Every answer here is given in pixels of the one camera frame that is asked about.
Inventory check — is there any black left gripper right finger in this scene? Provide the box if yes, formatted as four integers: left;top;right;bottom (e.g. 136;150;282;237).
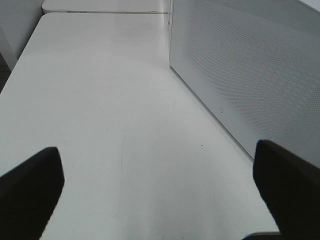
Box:
253;140;320;240

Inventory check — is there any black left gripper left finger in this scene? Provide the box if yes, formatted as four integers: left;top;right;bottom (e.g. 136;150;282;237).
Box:
0;147;65;240

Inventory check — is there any white microwave door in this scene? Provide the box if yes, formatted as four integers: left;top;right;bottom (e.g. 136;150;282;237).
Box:
169;0;320;166

